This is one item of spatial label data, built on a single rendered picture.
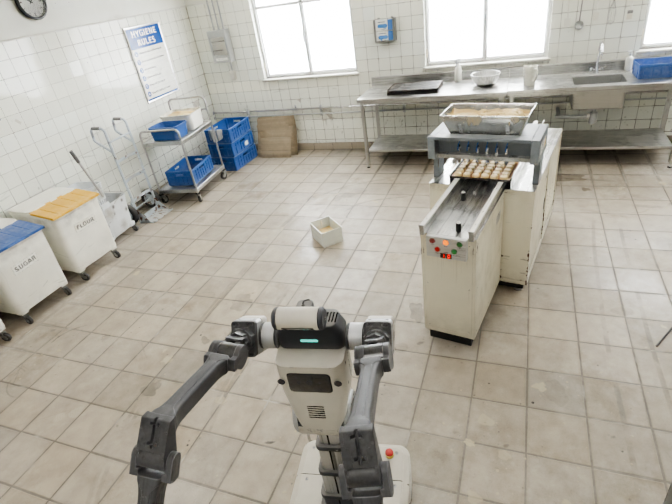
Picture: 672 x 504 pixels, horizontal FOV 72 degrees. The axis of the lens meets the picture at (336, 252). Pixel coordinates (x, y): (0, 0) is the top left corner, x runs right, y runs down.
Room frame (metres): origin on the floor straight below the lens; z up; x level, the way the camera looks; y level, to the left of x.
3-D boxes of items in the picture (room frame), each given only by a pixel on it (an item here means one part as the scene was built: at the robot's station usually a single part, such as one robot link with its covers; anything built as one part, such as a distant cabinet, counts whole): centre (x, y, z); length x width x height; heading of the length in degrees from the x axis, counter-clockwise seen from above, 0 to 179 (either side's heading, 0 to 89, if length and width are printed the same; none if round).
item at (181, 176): (5.86, 1.71, 0.28); 0.56 x 0.38 x 0.20; 163
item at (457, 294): (2.57, -0.85, 0.45); 0.70 x 0.34 x 0.90; 146
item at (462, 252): (2.27, -0.64, 0.77); 0.24 x 0.04 x 0.14; 56
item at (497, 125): (2.99, -1.13, 1.25); 0.56 x 0.29 x 0.14; 56
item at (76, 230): (4.22, 2.58, 0.38); 0.64 x 0.54 x 0.77; 63
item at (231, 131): (6.69, 1.25, 0.50); 0.60 x 0.40 x 0.20; 158
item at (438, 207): (3.16, -1.08, 0.87); 2.01 x 0.03 x 0.07; 146
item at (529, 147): (2.99, -1.13, 1.01); 0.72 x 0.33 x 0.34; 56
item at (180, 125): (5.66, 1.75, 0.87); 0.40 x 0.30 x 0.16; 69
